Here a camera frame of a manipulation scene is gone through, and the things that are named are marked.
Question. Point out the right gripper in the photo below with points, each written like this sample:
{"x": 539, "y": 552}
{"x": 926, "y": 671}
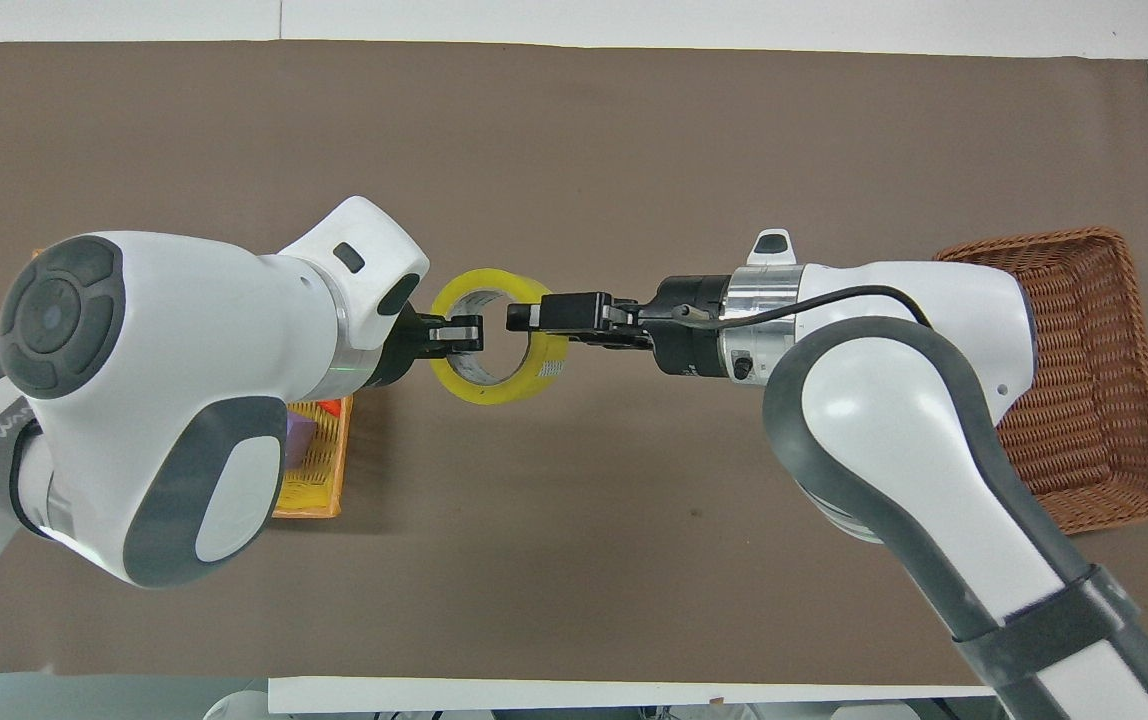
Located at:
{"x": 689, "y": 345}

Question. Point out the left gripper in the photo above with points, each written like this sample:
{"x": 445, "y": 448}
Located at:
{"x": 402, "y": 352}

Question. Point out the yellow tape roll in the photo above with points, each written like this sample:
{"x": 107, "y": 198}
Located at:
{"x": 464, "y": 285}

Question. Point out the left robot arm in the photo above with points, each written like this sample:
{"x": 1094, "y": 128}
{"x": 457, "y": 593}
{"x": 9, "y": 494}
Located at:
{"x": 174, "y": 330}

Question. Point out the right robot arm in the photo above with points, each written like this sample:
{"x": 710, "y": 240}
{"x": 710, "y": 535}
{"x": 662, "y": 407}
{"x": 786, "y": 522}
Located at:
{"x": 894, "y": 400}

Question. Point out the orange plastic basket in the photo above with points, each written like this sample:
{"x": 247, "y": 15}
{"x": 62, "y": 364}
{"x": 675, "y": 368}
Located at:
{"x": 319, "y": 490}

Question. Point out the brown wicker basket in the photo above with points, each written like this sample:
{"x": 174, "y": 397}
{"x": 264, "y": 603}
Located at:
{"x": 1084, "y": 400}

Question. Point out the red block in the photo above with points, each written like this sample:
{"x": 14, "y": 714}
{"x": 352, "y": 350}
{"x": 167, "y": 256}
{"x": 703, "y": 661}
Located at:
{"x": 331, "y": 407}

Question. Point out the purple block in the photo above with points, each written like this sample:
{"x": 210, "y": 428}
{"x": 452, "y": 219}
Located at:
{"x": 300, "y": 440}

